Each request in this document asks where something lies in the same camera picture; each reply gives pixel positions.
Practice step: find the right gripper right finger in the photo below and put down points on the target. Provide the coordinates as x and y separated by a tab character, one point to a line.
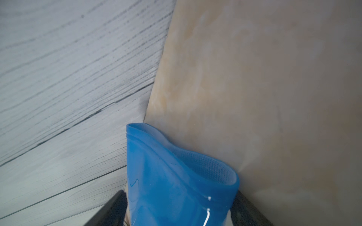
244	213

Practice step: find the blue rubber boot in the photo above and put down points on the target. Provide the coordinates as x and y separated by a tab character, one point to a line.
171	186

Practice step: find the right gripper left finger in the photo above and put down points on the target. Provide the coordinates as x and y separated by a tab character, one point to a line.
112	213

